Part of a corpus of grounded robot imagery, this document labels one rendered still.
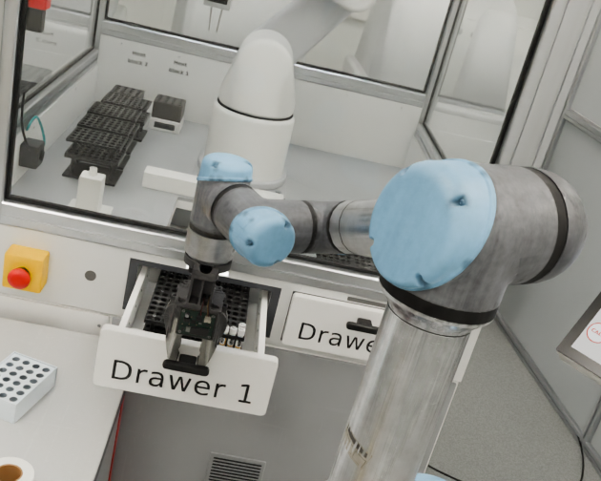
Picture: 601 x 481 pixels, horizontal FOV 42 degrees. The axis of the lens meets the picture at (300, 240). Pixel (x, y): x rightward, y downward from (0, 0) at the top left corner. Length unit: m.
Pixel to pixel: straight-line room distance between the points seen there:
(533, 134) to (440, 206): 0.80
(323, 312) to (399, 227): 0.83
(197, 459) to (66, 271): 0.50
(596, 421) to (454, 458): 0.59
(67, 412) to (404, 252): 0.82
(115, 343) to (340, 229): 0.45
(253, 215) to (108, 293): 0.60
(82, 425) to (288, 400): 0.47
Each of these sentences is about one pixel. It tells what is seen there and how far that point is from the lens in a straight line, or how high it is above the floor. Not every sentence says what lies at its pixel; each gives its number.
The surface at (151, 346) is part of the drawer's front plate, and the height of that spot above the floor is 0.91.
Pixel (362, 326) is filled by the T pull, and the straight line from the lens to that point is 1.50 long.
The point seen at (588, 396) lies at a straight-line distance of 3.22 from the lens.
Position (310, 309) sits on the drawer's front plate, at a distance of 1.52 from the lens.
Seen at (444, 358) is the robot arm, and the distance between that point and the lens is 0.76.
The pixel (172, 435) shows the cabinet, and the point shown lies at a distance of 1.72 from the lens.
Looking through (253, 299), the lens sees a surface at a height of 0.84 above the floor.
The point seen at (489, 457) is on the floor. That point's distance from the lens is 2.94.
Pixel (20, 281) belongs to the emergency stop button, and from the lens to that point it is 1.51.
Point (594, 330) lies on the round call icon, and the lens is 1.57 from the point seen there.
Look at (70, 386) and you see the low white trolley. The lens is 1.45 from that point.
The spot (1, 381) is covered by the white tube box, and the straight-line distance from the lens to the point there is 1.39.
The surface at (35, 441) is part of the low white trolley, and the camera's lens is 1.33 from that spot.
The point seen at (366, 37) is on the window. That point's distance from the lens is 1.39.
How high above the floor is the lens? 1.62
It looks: 23 degrees down
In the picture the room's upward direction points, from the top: 14 degrees clockwise
